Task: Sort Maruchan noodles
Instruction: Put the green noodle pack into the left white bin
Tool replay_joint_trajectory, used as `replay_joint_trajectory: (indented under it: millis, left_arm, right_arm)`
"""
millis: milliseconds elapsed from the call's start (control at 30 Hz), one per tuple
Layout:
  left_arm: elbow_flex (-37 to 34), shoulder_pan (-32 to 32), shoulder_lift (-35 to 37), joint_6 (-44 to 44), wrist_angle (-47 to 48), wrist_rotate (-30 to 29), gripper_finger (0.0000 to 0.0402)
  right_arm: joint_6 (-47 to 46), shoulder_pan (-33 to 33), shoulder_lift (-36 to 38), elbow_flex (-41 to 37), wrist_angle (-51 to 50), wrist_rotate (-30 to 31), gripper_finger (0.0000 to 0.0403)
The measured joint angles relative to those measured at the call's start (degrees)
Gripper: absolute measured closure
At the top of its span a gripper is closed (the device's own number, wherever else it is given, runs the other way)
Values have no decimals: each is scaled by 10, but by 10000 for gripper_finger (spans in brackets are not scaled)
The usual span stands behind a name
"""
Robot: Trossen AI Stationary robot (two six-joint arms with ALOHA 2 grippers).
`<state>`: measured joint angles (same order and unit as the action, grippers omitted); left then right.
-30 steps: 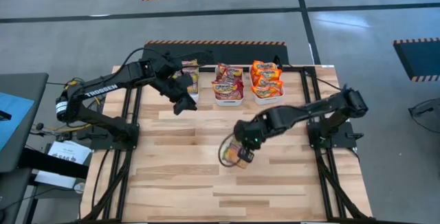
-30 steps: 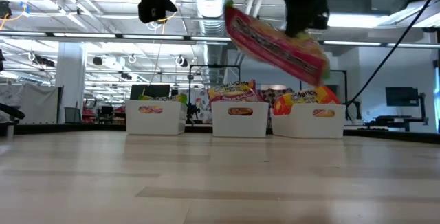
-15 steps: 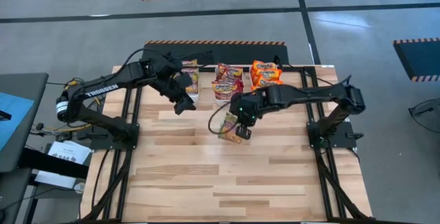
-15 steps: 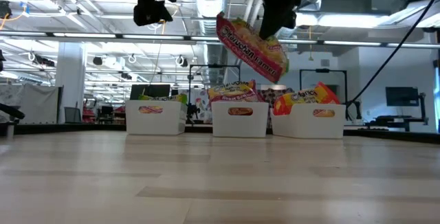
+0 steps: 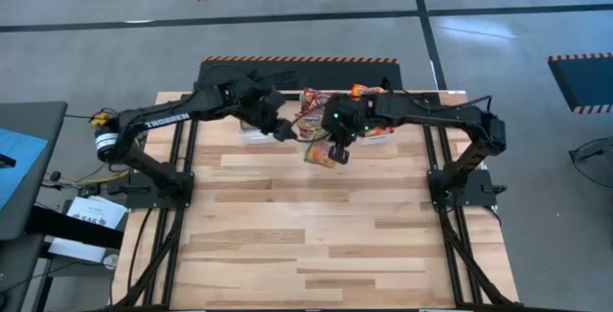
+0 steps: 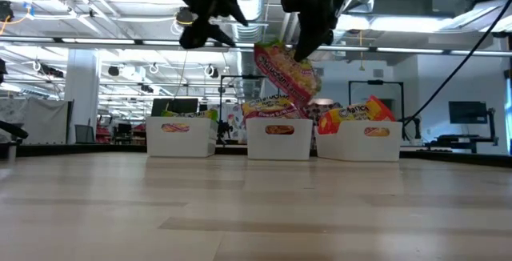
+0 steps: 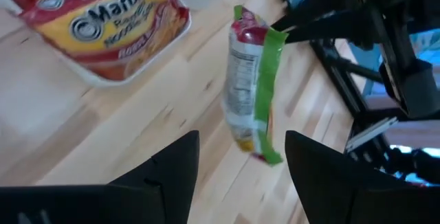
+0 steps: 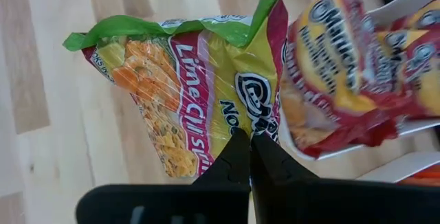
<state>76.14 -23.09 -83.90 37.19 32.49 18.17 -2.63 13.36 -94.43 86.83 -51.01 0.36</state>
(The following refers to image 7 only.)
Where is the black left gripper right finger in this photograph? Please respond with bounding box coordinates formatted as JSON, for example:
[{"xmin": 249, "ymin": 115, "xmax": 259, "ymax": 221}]
[{"xmin": 284, "ymin": 129, "xmax": 440, "ymax": 224}]

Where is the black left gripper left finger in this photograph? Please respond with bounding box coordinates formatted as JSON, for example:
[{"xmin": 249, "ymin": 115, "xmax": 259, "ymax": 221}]
[{"xmin": 0, "ymin": 129, "xmax": 201, "ymax": 224}]

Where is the lime chili shrimp noodle pack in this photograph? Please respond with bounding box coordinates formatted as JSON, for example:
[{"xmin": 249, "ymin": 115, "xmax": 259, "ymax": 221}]
[{"xmin": 221, "ymin": 5, "xmax": 289, "ymax": 166}]

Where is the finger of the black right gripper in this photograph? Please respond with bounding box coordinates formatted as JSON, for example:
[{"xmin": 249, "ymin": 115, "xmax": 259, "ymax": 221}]
[
  {"xmin": 284, "ymin": 27, "xmax": 376, "ymax": 45},
  {"xmin": 272, "ymin": 10, "xmax": 375, "ymax": 33}
]

